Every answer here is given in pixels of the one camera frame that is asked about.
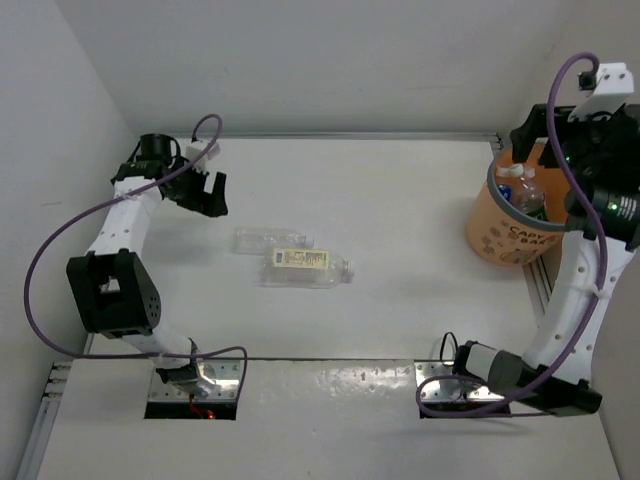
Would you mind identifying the clear unlabelled bottle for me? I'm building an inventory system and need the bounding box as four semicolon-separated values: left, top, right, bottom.
232;227;314;255

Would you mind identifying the square clear bottle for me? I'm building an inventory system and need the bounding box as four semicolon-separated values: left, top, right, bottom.
496;164;536;179

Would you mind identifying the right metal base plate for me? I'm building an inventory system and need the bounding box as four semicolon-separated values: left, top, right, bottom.
414;360;502;404

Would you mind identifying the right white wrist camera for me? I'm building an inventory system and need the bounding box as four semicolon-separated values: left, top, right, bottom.
569;62;635;123

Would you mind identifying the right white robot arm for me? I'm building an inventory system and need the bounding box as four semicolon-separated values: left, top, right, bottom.
452;105;639;416

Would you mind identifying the metal base plate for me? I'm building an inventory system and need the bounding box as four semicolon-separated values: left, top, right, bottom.
148;359;242;403
414;360;502;404

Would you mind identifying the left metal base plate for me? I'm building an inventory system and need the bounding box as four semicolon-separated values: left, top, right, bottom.
148;359;242;403

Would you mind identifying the green label bottle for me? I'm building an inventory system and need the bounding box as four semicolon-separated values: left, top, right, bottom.
512;173;548;221

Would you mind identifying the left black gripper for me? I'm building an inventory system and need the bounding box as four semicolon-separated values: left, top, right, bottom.
165;158;227;217

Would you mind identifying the yellow label lying bottle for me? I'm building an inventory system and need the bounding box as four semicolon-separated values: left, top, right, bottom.
260;247;355;289

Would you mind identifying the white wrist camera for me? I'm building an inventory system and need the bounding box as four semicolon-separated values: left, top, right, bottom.
184;140;220;171
569;62;635;123

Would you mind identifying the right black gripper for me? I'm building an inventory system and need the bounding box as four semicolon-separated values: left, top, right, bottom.
513;102;626;178

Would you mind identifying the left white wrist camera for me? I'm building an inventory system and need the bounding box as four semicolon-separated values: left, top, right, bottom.
184;140;220;171

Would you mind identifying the blue label bottle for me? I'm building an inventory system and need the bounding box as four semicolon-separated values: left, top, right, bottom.
496;181;514;203

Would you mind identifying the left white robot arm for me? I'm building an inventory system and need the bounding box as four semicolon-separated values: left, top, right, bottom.
66;134;228;397

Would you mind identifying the orange bin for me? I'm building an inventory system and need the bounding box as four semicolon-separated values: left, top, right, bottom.
466;143;569;267

